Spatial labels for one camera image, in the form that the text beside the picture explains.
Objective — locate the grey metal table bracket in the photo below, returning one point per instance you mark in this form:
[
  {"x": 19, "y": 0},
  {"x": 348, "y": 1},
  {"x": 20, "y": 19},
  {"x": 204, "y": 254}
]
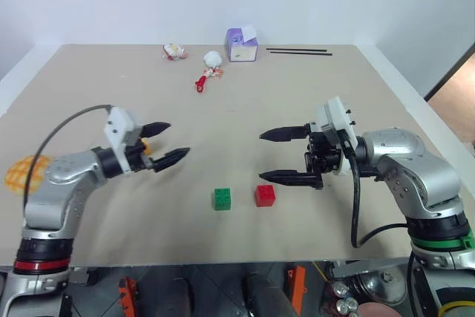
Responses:
[{"x": 83, "y": 276}]

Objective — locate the round silver metal lid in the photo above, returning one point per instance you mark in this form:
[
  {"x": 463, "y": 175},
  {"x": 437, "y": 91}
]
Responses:
[{"x": 382, "y": 287}]

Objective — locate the yellow toy pineapple bun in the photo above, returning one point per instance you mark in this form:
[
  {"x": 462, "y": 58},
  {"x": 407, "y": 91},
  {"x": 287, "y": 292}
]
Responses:
[{"x": 18, "y": 177}]

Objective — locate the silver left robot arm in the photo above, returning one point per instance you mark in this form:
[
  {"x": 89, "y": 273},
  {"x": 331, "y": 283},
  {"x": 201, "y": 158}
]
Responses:
[{"x": 63, "y": 183}]

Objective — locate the white fluffy ball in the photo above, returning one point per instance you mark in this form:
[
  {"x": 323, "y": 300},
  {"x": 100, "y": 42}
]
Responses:
[{"x": 212, "y": 58}]

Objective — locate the red plastic clip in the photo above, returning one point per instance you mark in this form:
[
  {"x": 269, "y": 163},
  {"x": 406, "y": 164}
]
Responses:
[{"x": 201, "y": 84}]

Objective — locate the pink round disc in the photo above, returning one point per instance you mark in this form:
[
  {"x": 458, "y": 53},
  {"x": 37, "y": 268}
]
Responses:
[{"x": 376, "y": 311}]

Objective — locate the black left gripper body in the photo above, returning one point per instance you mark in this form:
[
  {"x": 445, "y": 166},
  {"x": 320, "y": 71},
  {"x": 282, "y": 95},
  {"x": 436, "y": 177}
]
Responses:
[{"x": 136, "y": 158}]

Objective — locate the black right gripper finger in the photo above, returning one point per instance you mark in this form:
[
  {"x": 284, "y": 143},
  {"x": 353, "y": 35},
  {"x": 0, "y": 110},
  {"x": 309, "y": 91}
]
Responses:
[
  {"x": 285, "y": 133},
  {"x": 289, "y": 178}
]

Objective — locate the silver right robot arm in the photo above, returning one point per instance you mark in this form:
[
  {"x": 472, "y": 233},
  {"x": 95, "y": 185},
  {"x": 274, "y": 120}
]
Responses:
[{"x": 408, "y": 161}]

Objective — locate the black chopstick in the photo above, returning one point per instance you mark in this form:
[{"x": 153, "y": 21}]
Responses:
[
  {"x": 301, "y": 53},
  {"x": 297, "y": 49}
]

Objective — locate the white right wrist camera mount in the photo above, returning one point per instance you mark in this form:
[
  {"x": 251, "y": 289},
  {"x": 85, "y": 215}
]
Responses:
[{"x": 335, "y": 118}]

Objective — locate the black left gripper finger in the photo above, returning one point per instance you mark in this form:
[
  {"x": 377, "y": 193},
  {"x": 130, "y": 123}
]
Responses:
[
  {"x": 171, "y": 159},
  {"x": 156, "y": 129}
]

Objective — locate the red white snack packet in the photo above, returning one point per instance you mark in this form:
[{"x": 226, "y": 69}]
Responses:
[{"x": 174, "y": 52}]

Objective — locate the silver drink can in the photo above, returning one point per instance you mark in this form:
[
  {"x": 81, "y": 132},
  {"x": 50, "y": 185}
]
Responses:
[
  {"x": 352, "y": 306},
  {"x": 343, "y": 305},
  {"x": 339, "y": 289}
]

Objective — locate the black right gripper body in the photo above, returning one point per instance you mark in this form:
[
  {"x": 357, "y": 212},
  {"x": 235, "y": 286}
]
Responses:
[{"x": 322, "y": 153}]

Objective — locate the purple tissue box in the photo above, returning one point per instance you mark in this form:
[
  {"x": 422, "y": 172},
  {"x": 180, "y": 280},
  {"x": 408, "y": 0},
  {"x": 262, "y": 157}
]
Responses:
[{"x": 241, "y": 51}]

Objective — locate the small orange white charm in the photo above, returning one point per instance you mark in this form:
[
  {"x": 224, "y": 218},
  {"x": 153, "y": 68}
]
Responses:
[{"x": 213, "y": 72}]

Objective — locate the orange clamp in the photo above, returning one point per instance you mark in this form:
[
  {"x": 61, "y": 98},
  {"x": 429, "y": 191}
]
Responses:
[
  {"x": 128, "y": 293},
  {"x": 297, "y": 287}
]

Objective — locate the red toy cube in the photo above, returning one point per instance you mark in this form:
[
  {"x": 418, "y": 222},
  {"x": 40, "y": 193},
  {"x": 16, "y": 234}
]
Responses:
[{"x": 265, "y": 195}]

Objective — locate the green toy cube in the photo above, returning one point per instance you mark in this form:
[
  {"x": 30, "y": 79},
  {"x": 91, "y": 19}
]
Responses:
[{"x": 222, "y": 198}]

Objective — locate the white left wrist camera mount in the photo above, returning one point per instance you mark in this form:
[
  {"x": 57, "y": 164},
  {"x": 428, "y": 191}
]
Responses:
[{"x": 120, "y": 125}]

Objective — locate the yellow toy cube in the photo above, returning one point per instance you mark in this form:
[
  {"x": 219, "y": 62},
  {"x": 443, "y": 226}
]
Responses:
[{"x": 147, "y": 146}]

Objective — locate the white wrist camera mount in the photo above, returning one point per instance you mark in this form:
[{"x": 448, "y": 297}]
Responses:
[
  {"x": 335, "y": 118},
  {"x": 120, "y": 125}
]

